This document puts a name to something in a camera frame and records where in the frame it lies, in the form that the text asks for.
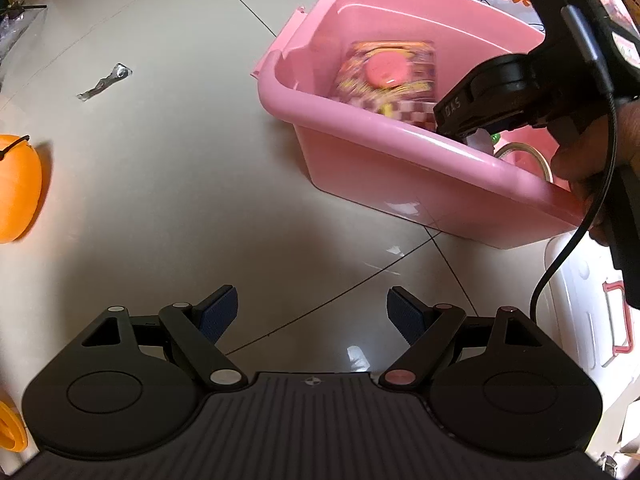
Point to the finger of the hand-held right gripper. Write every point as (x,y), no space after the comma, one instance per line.
(457,110)

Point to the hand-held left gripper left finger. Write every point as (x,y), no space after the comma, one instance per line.
(220,311)

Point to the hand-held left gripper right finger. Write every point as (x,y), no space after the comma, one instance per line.
(405,316)

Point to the small white object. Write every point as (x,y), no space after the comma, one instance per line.
(481,139)

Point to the pink plastic bin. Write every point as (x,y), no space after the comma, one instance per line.
(380,170)

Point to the person's right hand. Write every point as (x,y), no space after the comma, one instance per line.
(580,160)

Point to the pink checkered toy package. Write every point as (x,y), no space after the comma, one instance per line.
(385,77)

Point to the clear tape roll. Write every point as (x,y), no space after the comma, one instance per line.
(525,157)

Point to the orange plastic pumpkin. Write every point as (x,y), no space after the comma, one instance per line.
(17,195)

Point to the silver foil wrapper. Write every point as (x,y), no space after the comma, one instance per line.
(102,84)

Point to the clear plastic bag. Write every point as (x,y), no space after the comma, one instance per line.
(15,30)

